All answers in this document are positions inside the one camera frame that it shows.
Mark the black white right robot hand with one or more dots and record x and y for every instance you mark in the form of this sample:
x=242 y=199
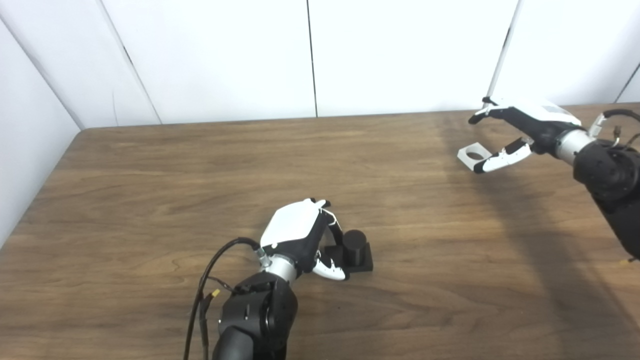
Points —
x=545 y=122

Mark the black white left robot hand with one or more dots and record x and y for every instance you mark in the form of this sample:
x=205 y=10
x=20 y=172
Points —
x=292 y=225

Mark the black peg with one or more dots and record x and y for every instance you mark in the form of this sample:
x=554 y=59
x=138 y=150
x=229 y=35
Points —
x=355 y=245

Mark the white square piece with hole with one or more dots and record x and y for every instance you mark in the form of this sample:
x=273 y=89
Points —
x=465 y=157

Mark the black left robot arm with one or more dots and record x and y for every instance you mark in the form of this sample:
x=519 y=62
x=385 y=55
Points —
x=255 y=320

